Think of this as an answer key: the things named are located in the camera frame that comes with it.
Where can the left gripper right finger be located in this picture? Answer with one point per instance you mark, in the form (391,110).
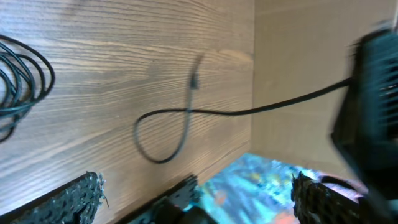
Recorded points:
(315,203)

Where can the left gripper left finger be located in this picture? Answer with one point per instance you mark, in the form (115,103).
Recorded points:
(75,202)

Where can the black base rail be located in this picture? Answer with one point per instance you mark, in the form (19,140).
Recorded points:
(177,205)

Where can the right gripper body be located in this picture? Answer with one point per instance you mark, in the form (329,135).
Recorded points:
(365,130)

